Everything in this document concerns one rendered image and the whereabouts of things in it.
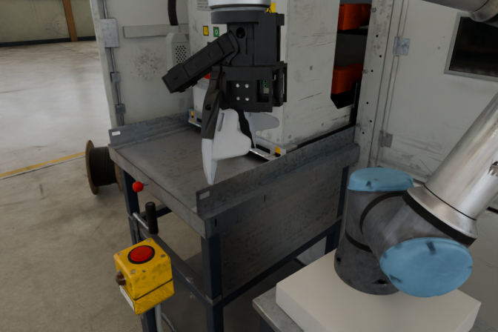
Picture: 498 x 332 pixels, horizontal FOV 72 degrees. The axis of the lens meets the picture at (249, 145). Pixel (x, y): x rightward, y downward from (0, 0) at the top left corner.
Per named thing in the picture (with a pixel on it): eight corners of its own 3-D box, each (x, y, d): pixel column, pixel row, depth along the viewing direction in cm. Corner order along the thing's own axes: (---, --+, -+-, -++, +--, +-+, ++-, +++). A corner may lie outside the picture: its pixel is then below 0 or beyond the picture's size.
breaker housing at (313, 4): (283, 150, 106) (291, -25, 86) (193, 113, 140) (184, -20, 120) (371, 115, 137) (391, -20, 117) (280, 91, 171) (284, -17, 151)
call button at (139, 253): (136, 270, 63) (135, 262, 63) (127, 258, 66) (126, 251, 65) (156, 259, 66) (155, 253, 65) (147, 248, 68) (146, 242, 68)
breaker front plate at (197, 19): (279, 151, 106) (286, -22, 87) (192, 113, 139) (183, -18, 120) (282, 150, 106) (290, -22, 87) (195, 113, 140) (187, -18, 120)
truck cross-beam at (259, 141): (285, 167, 105) (286, 150, 103) (189, 122, 142) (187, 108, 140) (296, 162, 108) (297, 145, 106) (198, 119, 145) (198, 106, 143)
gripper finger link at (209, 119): (207, 134, 39) (224, 66, 41) (195, 133, 39) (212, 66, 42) (222, 147, 43) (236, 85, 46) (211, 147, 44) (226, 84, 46)
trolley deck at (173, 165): (206, 239, 86) (204, 219, 84) (110, 158, 129) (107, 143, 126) (357, 160, 127) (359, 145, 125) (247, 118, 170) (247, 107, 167)
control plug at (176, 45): (174, 85, 123) (170, 33, 116) (167, 82, 126) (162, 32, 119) (193, 81, 128) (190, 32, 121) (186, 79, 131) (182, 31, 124)
